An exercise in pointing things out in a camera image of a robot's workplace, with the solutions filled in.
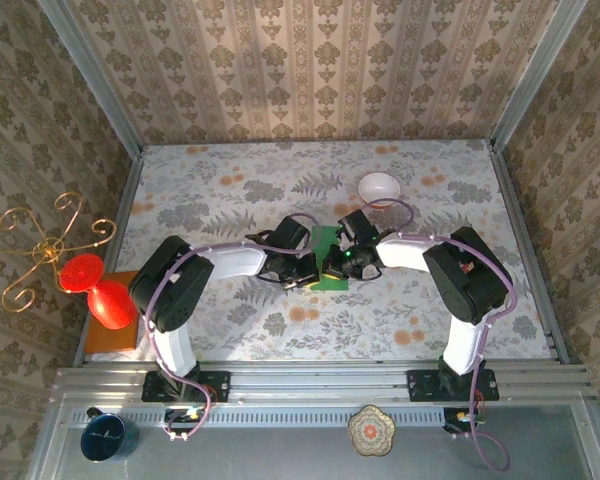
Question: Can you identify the green paper sheet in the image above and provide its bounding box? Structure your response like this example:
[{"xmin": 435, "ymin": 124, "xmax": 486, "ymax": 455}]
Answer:
[{"xmin": 310, "ymin": 224, "xmax": 350, "ymax": 292}]

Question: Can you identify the floral patterned table cover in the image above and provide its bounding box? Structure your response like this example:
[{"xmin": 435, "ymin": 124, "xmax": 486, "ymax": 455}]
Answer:
[{"xmin": 114, "ymin": 139, "xmax": 554, "ymax": 364}]

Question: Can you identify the white orange bowl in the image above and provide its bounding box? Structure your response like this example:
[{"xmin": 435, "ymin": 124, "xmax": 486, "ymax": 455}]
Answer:
[{"xmin": 357, "ymin": 171, "xmax": 401, "ymax": 207}]

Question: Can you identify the patterned flower-shaped dish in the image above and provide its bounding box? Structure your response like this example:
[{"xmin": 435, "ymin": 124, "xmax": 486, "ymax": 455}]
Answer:
[{"xmin": 347, "ymin": 404, "xmax": 397, "ymax": 457}]

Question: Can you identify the grey metal shelf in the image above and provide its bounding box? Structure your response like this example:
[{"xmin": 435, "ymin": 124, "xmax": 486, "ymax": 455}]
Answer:
[{"xmin": 27, "ymin": 394, "xmax": 600, "ymax": 480}]

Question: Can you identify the small black connector board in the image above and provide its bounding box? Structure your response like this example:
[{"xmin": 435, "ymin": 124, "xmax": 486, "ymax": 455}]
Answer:
[
  {"xmin": 442, "ymin": 407, "xmax": 487, "ymax": 435},
  {"xmin": 163, "ymin": 407, "xmax": 206, "ymax": 435}
]

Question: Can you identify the red plastic goblet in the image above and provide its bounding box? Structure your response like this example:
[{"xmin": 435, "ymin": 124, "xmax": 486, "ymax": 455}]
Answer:
[{"xmin": 58, "ymin": 253, "xmax": 141, "ymax": 331}]

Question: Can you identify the orange wooden block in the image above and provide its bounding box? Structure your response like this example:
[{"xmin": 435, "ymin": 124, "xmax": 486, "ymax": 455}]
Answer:
[{"xmin": 83, "ymin": 271, "xmax": 144, "ymax": 354}]

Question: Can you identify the dark blue mug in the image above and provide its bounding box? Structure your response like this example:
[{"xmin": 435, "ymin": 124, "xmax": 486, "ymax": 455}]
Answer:
[{"xmin": 79, "ymin": 407, "xmax": 141, "ymax": 462}]

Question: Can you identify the aluminium frame rail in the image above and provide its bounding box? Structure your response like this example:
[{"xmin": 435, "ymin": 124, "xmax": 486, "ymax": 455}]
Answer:
[{"xmin": 54, "ymin": 360, "xmax": 594, "ymax": 404}]

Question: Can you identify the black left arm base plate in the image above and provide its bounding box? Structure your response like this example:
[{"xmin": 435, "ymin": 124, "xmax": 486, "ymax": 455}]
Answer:
[{"xmin": 142, "ymin": 370, "xmax": 231, "ymax": 404}]

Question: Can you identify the slotted metal cable duct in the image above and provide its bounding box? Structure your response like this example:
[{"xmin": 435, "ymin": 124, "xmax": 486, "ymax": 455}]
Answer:
[{"xmin": 69, "ymin": 407, "xmax": 456, "ymax": 429}]

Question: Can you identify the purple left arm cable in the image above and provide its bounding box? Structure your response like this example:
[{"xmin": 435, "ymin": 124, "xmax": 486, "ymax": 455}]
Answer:
[{"xmin": 144, "ymin": 213, "xmax": 326, "ymax": 444}]

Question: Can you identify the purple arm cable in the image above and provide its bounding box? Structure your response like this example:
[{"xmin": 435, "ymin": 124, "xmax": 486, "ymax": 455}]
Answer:
[
  {"xmin": 144, "ymin": 213, "xmax": 326, "ymax": 444},
  {"xmin": 362, "ymin": 197, "xmax": 519, "ymax": 472}
]

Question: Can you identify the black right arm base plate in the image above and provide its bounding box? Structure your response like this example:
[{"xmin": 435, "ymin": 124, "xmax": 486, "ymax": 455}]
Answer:
[{"xmin": 407, "ymin": 368, "xmax": 500, "ymax": 403}]

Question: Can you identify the aluminium side rail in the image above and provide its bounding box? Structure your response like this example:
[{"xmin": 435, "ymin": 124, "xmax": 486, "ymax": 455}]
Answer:
[
  {"xmin": 487, "ymin": 139, "xmax": 572, "ymax": 365},
  {"xmin": 73, "ymin": 147, "xmax": 145, "ymax": 366}
]

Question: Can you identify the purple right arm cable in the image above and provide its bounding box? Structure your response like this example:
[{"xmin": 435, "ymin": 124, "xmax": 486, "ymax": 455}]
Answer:
[{"xmin": 362, "ymin": 197, "xmax": 519, "ymax": 472}]

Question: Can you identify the gold wire ornament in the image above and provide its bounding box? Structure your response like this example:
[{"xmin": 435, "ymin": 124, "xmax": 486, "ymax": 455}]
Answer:
[{"xmin": 0, "ymin": 192, "xmax": 118, "ymax": 312}]

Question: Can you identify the aluminium corner post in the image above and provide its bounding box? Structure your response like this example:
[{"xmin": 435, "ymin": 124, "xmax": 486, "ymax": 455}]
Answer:
[
  {"xmin": 37, "ymin": 0, "xmax": 145, "ymax": 159},
  {"xmin": 488, "ymin": 0, "xmax": 584, "ymax": 151}
]

